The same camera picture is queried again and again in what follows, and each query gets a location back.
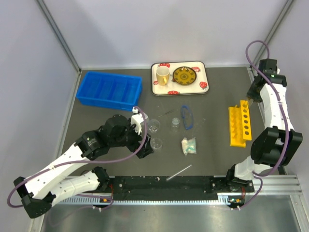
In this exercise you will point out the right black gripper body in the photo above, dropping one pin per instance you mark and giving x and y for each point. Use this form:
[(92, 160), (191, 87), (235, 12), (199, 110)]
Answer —
[(253, 94)]

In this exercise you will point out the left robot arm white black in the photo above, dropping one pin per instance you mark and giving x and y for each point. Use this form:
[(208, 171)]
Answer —
[(79, 169)]

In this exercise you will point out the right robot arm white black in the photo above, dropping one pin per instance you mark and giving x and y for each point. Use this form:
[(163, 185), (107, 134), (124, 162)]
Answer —
[(278, 142)]

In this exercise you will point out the clear glass beaker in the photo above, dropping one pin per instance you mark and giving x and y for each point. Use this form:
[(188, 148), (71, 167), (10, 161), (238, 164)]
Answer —
[(156, 144)]

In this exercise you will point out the round glass flask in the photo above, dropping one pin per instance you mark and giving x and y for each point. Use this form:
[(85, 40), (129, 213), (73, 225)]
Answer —
[(153, 126)]

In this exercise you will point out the yellow test tube rack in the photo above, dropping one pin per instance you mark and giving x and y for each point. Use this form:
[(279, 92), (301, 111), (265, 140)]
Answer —
[(239, 126)]

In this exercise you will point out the small glass beaker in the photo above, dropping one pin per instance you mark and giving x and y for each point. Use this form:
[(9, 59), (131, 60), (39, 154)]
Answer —
[(175, 124)]

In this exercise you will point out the plastic bag with gloves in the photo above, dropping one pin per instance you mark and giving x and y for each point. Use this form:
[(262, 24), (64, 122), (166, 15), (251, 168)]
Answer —
[(189, 146)]

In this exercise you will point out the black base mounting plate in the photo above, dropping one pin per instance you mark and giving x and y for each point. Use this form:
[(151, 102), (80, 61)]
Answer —
[(180, 188)]

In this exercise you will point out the strawberry pattern white tray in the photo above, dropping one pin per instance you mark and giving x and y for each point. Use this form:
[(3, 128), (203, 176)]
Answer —
[(200, 86)]

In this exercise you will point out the yellow black patterned plate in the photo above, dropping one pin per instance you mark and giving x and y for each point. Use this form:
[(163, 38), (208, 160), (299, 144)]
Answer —
[(184, 76)]

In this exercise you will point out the blue plastic compartment bin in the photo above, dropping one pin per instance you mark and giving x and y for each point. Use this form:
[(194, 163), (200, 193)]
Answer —
[(109, 90)]

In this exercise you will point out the yellow ceramic mug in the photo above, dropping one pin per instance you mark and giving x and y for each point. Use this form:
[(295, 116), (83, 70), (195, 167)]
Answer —
[(162, 75)]

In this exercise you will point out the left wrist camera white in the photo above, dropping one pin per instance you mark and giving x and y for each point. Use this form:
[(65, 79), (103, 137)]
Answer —
[(137, 120)]

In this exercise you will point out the blue frame safety goggles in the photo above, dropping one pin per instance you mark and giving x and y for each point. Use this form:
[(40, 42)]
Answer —
[(187, 116)]

